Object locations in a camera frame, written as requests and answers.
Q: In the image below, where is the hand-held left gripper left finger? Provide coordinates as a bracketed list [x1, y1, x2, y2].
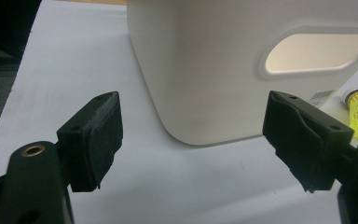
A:
[55, 91, 124, 193]

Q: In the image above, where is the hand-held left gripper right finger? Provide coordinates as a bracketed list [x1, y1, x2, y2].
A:
[262, 90, 354, 193]

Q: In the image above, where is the white plastic storage bin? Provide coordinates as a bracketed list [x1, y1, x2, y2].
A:
[126, 0, 358, 147]

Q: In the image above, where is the white table cover sheet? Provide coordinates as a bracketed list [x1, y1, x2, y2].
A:
[0, 0, 358, 224]

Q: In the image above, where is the dark curtain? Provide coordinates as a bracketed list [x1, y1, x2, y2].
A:
[0, 0, 43, 60]

